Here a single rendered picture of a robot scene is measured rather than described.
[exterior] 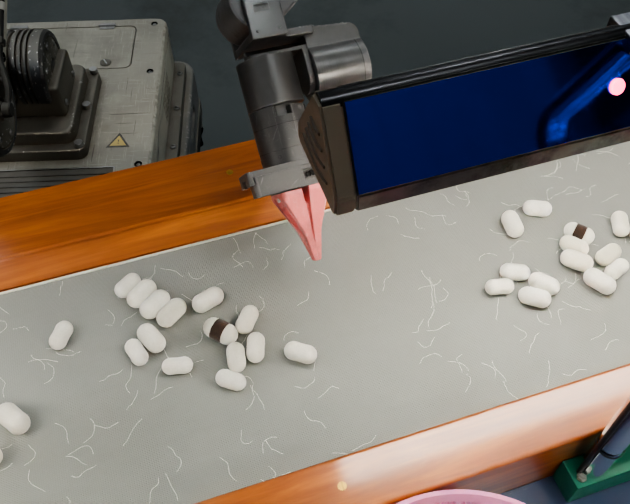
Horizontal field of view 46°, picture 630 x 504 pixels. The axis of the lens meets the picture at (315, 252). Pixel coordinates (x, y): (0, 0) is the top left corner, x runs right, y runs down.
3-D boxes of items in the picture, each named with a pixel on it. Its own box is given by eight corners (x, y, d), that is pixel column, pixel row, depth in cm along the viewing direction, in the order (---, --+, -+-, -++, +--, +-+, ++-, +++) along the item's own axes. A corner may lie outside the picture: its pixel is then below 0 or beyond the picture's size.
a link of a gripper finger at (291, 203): (371, 247, 71) (346, 153, 71) (301, 267, 70) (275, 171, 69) (352, 246, 78) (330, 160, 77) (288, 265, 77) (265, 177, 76)
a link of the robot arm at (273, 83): (228, 62, 74) (239, 47, 69) (291, 49, 76) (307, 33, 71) (246, 129, 75) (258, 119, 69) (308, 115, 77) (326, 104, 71)
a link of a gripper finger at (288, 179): (347, 254, 71) (322, 159, 70) (276, 274, 70) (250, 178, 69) (331, 253, 78) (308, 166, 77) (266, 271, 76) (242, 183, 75)
